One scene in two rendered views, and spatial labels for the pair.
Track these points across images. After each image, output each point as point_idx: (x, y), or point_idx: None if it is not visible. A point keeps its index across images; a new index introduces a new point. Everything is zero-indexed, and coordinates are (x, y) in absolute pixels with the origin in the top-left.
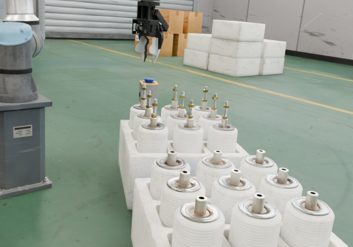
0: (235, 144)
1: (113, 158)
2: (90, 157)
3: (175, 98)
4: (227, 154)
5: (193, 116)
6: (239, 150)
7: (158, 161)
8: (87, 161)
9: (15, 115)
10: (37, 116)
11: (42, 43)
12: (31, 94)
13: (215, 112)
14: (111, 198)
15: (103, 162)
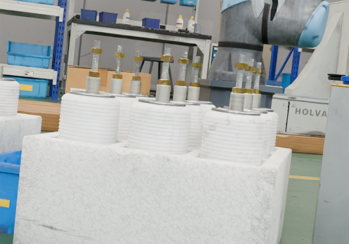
0: (61, 123)
1: (301, 239)
2: (306, 230)
3: (245, 87)
4: (52, 134)
5: (113, 74)
6: (60, 139)
7: (8, 78)
8: (291, 226)
9: (202, 93)
10: (209, 98)
11: (306, 23)
12: (216, 72)
13: (156, 89)
14: None
15: (283, 231)
